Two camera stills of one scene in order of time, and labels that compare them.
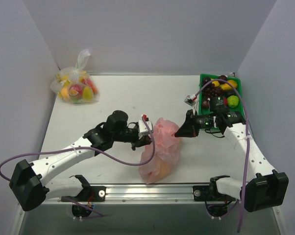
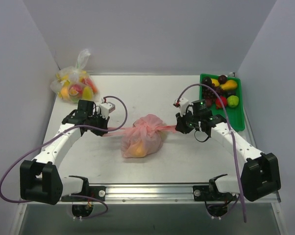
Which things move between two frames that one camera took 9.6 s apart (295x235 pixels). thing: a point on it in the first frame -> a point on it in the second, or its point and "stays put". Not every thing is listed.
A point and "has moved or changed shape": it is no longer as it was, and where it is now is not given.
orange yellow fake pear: x=227 y=86 stays put
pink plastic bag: x=167 y=155 has moved or changed shape
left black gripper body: x=139 y=139 -> x=103 y=126
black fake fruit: x=230 y=93 stays put
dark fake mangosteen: x=205 y=80 stays put
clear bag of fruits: x=75 y=85 stays put
